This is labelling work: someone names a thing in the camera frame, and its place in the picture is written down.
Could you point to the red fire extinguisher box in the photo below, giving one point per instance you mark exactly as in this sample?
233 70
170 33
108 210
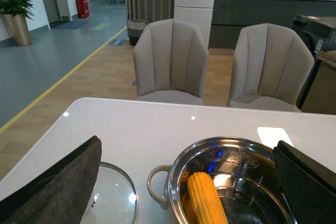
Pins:
82 8

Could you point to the yellow corn cob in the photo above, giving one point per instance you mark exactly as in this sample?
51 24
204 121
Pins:
201 203

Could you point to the woven laundry basket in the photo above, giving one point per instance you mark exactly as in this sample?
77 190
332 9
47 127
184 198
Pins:
135 28

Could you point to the left beige upholstered chair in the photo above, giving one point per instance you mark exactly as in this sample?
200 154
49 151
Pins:
170 61

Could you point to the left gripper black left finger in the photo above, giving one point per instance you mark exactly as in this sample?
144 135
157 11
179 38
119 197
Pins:
61 193

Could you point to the beige upholstered chair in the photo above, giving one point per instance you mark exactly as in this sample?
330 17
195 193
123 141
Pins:
271 64
170 61

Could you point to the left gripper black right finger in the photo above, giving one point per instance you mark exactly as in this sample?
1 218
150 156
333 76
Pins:
308 186

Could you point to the dark kitchen counter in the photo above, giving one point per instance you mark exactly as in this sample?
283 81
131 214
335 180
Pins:
230 16

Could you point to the glass pot lid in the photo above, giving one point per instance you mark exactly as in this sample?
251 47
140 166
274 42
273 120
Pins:
115 198

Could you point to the green potted plant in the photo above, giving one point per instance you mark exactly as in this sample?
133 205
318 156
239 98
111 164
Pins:
15 13

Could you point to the black washing machine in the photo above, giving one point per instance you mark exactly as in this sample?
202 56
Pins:
318 34

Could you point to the right beige upholstered chair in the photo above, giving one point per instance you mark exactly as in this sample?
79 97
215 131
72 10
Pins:
271 64

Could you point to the white electric cooking pot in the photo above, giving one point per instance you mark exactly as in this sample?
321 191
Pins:
243 172

